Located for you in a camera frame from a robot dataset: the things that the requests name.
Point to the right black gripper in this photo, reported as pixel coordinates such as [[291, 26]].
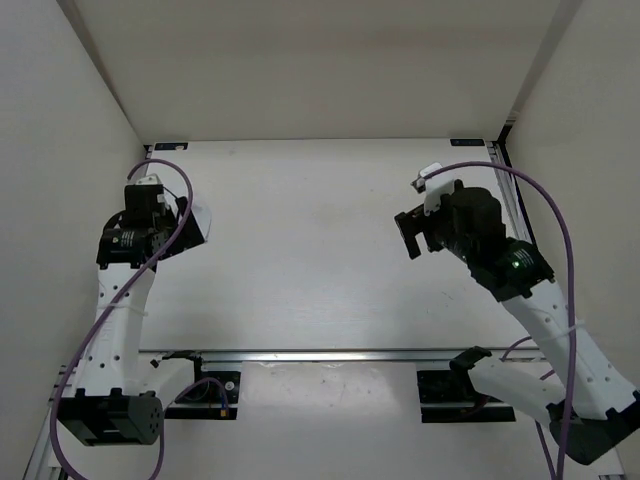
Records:
[[415, 221]]

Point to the blue corner label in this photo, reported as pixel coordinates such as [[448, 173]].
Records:
[[171, 146], [466, 142]]

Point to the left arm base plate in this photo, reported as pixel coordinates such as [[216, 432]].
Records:
[[215, 395]]

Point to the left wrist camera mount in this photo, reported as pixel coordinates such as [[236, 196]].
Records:
[[149, 180]]

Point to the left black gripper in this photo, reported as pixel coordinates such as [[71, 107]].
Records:
[[192, 238]]

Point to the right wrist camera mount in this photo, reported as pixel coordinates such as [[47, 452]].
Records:
[[433, 187]]

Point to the front aluminium rail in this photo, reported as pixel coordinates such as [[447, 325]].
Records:
[[327, 356]]

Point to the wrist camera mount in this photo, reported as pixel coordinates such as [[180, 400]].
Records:
[[149, 180], [433, 187]]

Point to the left blue corner label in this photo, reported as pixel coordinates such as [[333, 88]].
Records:
[[171, 146]]

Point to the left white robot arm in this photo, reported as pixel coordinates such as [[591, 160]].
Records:
[[117, 395]]

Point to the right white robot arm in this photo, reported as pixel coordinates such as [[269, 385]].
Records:
[[594, 408]]

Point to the right blue corner label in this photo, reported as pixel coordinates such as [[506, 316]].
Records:
[[466, 142]]

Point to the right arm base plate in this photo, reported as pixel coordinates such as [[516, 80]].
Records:
[[444, 401]]

